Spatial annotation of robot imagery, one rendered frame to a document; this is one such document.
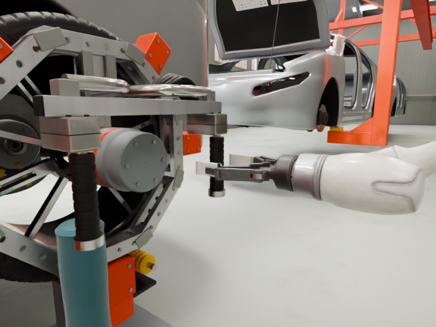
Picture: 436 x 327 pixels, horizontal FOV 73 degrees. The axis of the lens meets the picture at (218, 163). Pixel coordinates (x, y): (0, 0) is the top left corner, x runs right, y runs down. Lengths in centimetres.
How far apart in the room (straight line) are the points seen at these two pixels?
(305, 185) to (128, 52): 52
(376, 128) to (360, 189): 348
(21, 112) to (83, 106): 67
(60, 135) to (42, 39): 27
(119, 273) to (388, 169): 66
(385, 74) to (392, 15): 64
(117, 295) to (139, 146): 42
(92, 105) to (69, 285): 34
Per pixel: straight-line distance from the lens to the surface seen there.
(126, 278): 88
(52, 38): 71
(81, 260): 63
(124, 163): 61
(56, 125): 49
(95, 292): 67
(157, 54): 87
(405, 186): 55
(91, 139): 48
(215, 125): 69
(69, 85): 50
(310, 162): 58
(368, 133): 403
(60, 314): 110
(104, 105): 52
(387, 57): 404
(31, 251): 73
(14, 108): 116
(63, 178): 83
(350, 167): 55
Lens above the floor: 96
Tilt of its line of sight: 10 degrees down
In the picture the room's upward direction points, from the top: straight up
